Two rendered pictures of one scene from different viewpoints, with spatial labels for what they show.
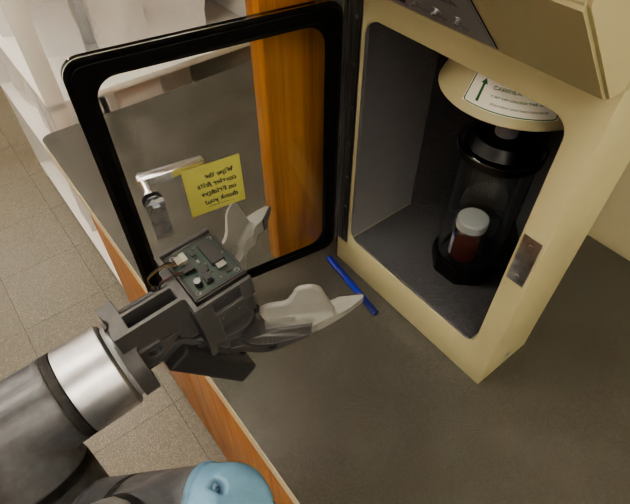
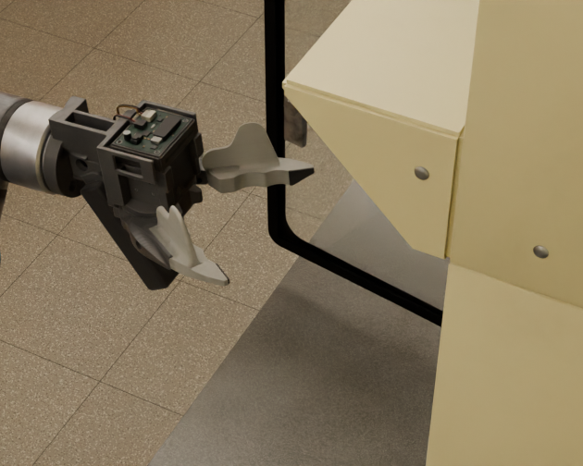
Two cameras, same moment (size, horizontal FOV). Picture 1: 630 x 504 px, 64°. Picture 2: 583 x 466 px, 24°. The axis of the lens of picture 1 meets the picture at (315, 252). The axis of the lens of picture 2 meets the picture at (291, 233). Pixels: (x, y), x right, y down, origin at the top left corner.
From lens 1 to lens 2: 0.82 m
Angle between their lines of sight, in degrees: 44
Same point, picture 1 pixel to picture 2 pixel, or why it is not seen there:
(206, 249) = (167, 123)
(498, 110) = not seen: hidden behind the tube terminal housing
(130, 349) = (58, 139)
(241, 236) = (254, 165)
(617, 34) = (359, 156)
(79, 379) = (18, 126)
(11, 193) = not seen: outside the picture
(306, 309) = (177, 239)
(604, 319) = not seen: outside the picture
